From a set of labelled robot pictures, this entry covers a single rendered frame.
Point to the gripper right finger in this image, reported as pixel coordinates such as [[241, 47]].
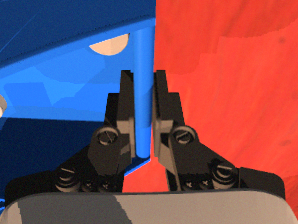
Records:
[[196, 166]]

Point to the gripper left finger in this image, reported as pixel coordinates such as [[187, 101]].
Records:
[[98, 167]]

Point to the blue bin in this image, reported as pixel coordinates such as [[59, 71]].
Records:
[[54, 107], [2, 203]]

